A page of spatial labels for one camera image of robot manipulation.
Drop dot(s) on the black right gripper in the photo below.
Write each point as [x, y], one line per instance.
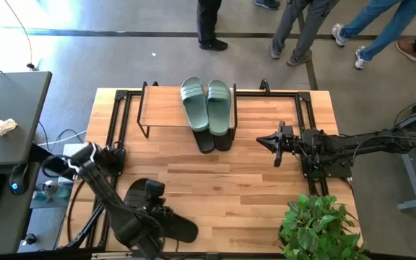
[282, 146]

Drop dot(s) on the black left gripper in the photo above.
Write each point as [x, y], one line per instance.
[157, 213]

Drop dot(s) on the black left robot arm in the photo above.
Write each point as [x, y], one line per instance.
[99, 184]

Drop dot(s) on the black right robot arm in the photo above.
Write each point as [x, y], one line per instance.
[359, 142]

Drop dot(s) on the green leafy potted plant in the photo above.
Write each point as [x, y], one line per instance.
[312, 224]

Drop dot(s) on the teal bottle with metal cap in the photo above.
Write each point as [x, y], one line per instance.
[51, 187]

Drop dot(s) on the small black knob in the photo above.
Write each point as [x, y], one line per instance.
[30, 238]

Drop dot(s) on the black computer mouse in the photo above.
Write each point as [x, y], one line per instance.
[18, 178]

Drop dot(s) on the crumpled white tissue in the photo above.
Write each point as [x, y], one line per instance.
[0, 128]

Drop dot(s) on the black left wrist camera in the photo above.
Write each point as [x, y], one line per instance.
[154, 187]

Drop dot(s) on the black aluminium table frame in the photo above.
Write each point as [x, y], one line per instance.
[303, 96]

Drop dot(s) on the wooden shelf with black frame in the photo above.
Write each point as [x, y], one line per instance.
[161, 108]

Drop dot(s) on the grey metal frame table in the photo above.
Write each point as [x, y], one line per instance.
[406, 180]

